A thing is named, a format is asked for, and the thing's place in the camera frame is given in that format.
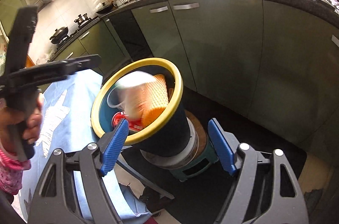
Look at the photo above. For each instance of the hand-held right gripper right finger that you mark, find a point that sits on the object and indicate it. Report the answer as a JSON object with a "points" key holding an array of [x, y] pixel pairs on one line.
{"points": [[221, 144]]}

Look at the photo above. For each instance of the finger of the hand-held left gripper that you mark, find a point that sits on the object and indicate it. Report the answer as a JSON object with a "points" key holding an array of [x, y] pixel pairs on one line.
{"points": [[25, 25], [53, 69]]}

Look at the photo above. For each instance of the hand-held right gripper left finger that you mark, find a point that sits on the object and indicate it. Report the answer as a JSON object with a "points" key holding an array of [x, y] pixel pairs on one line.
{"points": [[114, 149]]}

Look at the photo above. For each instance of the red soda can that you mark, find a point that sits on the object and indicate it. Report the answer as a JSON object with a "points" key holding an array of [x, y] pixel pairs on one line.
{"points": [[120, 119]]}

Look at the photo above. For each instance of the clear plastic cup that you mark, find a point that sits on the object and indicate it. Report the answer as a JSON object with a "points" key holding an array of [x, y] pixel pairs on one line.
{"points": [[116, 99]]}

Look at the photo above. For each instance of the dark bin with yellow rim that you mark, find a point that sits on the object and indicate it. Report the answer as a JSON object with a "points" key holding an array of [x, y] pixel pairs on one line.
{"points": [[164, 134]]}

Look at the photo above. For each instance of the orange ridged wrapper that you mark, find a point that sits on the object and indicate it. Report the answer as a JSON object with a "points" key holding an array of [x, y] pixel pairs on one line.
{"points": [[156, 96]]}

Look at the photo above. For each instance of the person's left forearm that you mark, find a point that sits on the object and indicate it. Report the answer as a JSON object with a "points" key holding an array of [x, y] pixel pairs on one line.
{"points": [[10, 173]]}

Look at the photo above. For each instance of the person's left hand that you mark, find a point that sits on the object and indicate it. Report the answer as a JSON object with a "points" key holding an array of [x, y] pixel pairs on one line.
{"points": [[33, 124]]}

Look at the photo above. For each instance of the green stool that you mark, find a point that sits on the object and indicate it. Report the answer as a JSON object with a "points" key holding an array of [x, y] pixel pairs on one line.
{"points": [[201, 163]]}

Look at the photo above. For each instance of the black wok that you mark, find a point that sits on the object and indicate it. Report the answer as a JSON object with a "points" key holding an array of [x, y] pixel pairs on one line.
{"points": [[104, 10], [59, 34]]}

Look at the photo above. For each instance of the blue star blanket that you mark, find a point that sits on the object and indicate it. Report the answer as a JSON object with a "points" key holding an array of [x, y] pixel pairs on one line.
{"points": [[71, 107]]}

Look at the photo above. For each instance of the green base cabinets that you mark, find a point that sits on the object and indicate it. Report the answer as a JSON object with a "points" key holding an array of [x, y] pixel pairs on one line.
{"points": [[225, 54]]}

